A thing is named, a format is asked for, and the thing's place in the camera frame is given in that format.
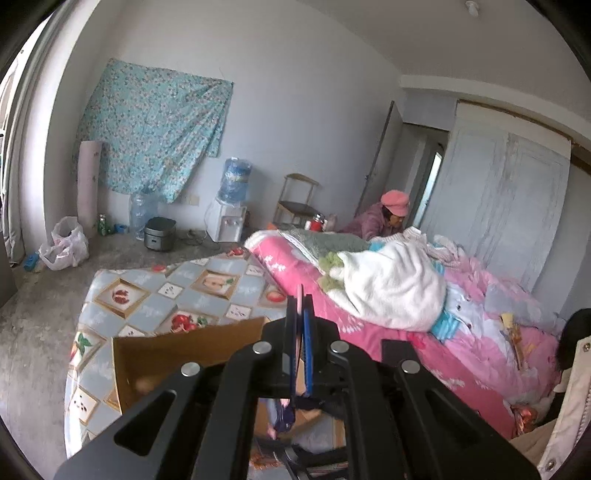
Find brown cardboard box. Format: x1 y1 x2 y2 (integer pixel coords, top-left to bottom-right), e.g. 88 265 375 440
111 315 348 451

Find pink floral quilt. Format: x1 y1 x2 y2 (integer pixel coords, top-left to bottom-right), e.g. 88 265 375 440
245 230 560 439

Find black rice cooker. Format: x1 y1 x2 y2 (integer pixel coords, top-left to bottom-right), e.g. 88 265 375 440
143 217 176 252

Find fruit-pattern blue tablecloth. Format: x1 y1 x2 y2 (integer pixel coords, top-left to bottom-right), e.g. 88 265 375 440
64 247 287 456

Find blue water bottle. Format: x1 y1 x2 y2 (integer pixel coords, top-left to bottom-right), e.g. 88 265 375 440
217 157 252 204

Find clear plastic water jug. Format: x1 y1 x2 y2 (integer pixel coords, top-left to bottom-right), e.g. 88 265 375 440
129 191 159 241

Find wooden chair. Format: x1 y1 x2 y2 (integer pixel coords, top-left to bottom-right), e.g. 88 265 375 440
273 173 321 226

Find white wardrobe door panel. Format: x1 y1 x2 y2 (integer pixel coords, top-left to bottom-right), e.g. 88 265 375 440
421 102 572 290

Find white water dispenser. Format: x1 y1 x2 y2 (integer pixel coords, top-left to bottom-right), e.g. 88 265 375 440
204 198 246 243

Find person in pink hat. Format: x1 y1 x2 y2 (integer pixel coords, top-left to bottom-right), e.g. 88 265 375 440
339 190 410 241

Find beige jacket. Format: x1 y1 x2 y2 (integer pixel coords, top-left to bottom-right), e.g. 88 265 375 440
510 337 590 479

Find white fluffy blanket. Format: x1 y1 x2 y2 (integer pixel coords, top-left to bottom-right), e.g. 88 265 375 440
318 240 447 332

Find rolled pink mat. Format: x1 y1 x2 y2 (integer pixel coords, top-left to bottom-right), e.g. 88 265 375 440
77 141 102 239

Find white plastic bag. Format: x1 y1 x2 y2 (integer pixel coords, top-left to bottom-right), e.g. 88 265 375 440
38 216 89 271

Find teal floral hanging cloth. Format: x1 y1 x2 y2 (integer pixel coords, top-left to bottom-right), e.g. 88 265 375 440
75 58 233 204

